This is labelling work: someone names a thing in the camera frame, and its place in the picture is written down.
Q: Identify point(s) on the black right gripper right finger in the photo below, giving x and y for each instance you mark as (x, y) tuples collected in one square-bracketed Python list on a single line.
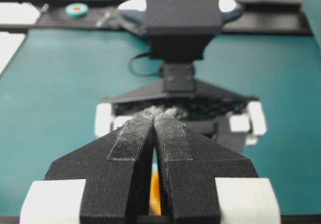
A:
[(203, 182)]

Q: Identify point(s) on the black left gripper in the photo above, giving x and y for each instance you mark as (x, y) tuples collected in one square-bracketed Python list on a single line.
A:
[(232, 119)]

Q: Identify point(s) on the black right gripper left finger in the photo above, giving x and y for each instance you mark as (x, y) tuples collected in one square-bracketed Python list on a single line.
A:
[(105, 181)]

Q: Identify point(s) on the orange plastic cup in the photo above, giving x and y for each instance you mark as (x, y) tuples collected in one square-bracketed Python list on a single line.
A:
[(154, 197)]

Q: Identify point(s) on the teal tape roll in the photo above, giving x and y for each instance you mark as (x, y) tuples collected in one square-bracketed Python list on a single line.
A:
[(76, 10)]

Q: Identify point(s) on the black aluminium frame rail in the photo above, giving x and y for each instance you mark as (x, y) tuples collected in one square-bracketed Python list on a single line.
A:
[(258, 18)]

